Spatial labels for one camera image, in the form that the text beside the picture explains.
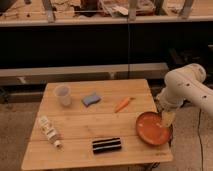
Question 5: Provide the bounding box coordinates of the orange ceramic bowl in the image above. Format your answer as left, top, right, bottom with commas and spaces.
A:
136, 111, 172, 146

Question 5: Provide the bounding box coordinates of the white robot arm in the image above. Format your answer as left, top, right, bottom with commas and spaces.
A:
156, 63, 213, 127

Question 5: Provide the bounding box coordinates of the orange toy carrot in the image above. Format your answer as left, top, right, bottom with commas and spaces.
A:
114, 97, 134, 113

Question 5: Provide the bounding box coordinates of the black white striped block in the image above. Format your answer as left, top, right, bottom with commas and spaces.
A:
92, 137, 122, 154

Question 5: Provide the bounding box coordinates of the blue sponge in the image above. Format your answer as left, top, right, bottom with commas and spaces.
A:
82, 93, 101, 107

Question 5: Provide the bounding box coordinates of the wooden folding table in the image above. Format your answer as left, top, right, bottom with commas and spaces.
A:
22, 79, 173, 171

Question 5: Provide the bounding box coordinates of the white plastic bottle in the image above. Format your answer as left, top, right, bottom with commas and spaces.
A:
38, 116, 62, 149

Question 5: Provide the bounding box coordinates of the long metal shelf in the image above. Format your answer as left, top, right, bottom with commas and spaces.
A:
0, 0, 213, 27

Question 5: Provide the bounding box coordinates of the black hanging cable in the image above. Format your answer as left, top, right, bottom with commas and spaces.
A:
126, 18, 132, 80

